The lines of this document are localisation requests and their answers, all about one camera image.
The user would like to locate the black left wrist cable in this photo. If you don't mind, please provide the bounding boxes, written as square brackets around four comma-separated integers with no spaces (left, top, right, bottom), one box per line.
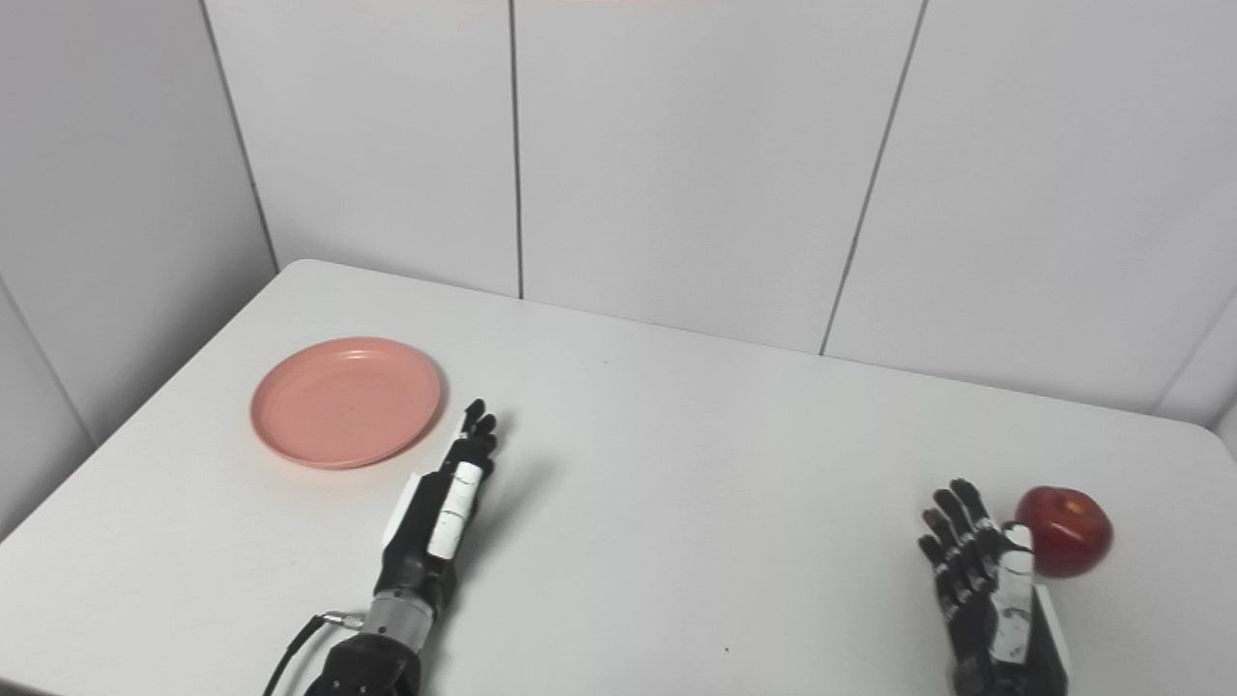
[263,611,366,696]

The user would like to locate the pink round plate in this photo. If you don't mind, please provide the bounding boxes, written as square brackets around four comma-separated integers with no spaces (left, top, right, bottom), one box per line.
[250,336,444,471]

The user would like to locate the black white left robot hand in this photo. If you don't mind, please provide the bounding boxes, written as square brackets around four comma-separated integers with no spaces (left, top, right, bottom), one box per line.
[374,398,500,620]

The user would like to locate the red apple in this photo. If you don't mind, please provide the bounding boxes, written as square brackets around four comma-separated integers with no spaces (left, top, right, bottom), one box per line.
[1015,485,1114,579]

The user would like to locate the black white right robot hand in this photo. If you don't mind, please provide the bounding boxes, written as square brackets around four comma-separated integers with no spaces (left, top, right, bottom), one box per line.
[917,478,1072,696]

